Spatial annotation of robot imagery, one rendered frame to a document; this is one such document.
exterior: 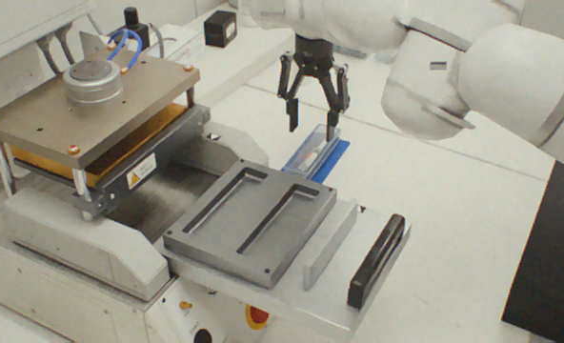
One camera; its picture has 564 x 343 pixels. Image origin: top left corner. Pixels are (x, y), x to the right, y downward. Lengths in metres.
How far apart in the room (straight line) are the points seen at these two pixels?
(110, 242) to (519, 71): 0.53
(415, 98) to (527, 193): 0.71
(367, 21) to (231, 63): 0.97
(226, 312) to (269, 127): 0.65
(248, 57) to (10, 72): 0.81
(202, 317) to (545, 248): 0.53
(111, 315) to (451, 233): 0.65
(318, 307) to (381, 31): 0.34
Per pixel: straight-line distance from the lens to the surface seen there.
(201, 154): 1.07
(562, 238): 1.09
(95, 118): 0.92
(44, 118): 0.94
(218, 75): 1.66
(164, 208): 1.03
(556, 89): 0.67
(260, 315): 1.04
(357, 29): 0.78
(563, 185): 1.10
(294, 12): 0.92
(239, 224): 0.89
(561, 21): 3.32
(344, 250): 0.89
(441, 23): 0.75
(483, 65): 0.67
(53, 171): 0.96
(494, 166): 1.48
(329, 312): 0.81
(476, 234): 1.29
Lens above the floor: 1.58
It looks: 37 degrees down
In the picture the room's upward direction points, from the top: straight up
